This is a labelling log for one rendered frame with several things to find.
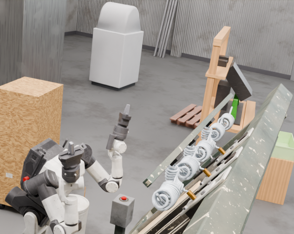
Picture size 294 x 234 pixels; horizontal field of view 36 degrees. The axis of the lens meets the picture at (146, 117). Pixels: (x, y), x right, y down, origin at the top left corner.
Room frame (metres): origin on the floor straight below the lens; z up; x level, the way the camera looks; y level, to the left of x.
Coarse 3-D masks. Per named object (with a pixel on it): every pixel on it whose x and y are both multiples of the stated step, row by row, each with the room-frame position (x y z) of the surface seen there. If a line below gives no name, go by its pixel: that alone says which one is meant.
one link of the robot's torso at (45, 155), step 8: (40, 144) 2.35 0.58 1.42; (48, 144) 2.39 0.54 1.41; (56, 144) 2.42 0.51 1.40; (64, 144) 2.46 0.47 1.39; (32, 152) 2.26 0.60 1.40; (40, 152) 2.27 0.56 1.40; (48, 152) 2.31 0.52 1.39; (56, 152) 2.35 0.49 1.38; (32, 160) 2.26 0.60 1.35; (40, 160) 2.20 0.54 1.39; (48, 160) 2.24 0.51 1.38; (56, 160) 2.28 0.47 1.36; (24, 168) 2.28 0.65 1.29; (32, 168) 2.26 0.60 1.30; (40, 168) 2.25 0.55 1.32; (48, 168) 2.20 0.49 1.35; (56, 168) 2.21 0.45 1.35; (80, 168) 2.34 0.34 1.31; (24, 176) 2.28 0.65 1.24; (32, 176) 2.22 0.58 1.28; (40, 200) 2.24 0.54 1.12
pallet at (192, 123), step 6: (186, 108) 7.67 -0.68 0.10; (192, 108) 7.74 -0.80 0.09; (198, 108) 7.77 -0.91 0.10; (180, 114) 7.28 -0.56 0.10; (186, 114) 7.42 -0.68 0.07; (192, 114) 7.37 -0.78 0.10; (198, 114) 7.41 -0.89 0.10; (174, 120) 6.96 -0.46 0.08; (180, 120) 6.96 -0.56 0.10; (186, 120) 7.01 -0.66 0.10; (192, 120) 7.04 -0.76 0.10; (198, 120) 7.13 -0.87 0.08; (186, 126) 6.97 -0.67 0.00; (192, 126) 6.94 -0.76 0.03
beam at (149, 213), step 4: (148, 212) 2.64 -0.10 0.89; (144, 216) 2.60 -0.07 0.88; (148, 216) 2.58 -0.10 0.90; (140, 220) 2.61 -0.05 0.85; (144, 220) 2.53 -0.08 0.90; (136, 224) 2.59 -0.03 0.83; (140, 224) 2.47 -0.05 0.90; (132, 228) 2.54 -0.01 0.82; (136, 228) 2.41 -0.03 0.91; (132, 232) 2.37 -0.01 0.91; (136, 232) 2.39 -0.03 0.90
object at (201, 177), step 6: (210, 168) 2.29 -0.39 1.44; (204, 174) 2.30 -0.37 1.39; (192, 180) 2.35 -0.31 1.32; (198, 180) 2.31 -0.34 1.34; (186, 186) 2.33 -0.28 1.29; (192, 186) 2.31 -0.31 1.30; (150, 216) 2.43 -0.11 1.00; (156, 216) 2.38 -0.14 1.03; (144, 222) 2.40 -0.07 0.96; (138, 228) 2.41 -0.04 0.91
